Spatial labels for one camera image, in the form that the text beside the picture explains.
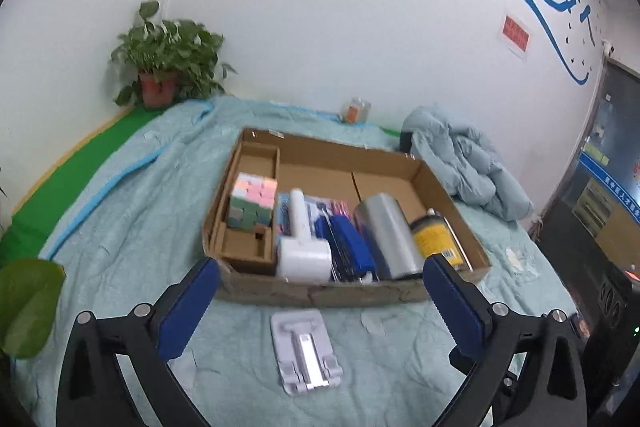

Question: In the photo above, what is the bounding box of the grey-blue puffer jacket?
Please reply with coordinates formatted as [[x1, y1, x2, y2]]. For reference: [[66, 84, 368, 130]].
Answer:
[[400, 105, 536, 222]]

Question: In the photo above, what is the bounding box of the blue printed carton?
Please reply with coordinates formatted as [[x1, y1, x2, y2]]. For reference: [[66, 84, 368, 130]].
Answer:
[[274, 192, 351, 240]]

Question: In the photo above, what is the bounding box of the red wall sign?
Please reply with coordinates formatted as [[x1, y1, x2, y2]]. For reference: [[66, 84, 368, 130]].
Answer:
[[497, 13, 532, 58]]

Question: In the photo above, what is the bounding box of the large-leaf pothos plant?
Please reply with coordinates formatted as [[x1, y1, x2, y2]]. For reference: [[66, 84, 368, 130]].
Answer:
[[0, 167, 67, 360]]

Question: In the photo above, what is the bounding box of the blue plastic case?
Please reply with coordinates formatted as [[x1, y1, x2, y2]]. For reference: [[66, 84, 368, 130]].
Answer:
[[315, 213, 377, 283]]

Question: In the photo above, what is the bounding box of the silver metal can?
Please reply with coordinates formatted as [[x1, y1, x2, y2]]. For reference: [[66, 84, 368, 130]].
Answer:
[[353, 193, 426, 280]]

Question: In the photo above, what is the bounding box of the narrow cardboard box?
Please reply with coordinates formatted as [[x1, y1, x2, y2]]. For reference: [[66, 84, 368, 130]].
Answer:
[[207, 142, 281, 277]]

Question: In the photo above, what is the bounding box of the yellow label jar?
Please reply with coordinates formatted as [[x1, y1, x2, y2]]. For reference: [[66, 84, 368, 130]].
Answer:
[[410, 208, 473, 273]]

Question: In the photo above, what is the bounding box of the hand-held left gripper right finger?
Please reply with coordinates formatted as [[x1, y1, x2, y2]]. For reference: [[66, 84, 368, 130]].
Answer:
[[422, 253, 588, 427]]

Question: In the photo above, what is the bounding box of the green mat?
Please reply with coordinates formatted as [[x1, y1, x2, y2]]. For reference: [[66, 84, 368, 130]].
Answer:
[[10, 107, 166, 238]]

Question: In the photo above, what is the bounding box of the large cardboard box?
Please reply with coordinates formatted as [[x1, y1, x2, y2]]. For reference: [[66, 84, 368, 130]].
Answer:
[[201, 127, 492, 308]]

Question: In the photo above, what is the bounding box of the white handheld fan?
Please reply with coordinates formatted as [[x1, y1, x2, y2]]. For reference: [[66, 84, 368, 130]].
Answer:
[[275, 189, 333, 283]]

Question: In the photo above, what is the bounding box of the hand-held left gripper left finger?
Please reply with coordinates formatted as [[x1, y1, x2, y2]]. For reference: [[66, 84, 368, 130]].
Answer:
[[55, 257, 222, 427]]

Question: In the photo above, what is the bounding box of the pastel puzzle cube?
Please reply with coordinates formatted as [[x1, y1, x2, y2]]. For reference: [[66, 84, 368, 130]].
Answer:
[[225, 172, 279, 232]]

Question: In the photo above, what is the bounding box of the small clear jar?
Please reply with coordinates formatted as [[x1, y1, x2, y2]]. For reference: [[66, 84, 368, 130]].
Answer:
[[341, 98, 372, 124]]

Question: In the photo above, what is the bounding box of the dark notice board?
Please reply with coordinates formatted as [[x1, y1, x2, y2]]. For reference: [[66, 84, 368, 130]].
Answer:
[[530, 57, 640, 288]]

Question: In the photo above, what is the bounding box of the white folding phone stand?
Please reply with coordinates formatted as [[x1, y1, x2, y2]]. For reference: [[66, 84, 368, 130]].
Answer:
[[270, 309, 344, 398]]

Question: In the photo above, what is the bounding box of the small potted plant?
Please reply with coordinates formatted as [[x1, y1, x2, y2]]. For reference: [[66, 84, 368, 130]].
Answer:
[[111, 0, 236, 110]]

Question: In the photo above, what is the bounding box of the light blue quilted blanket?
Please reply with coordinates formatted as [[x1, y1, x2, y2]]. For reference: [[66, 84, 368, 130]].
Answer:
[[10, 96, 581, 427]]

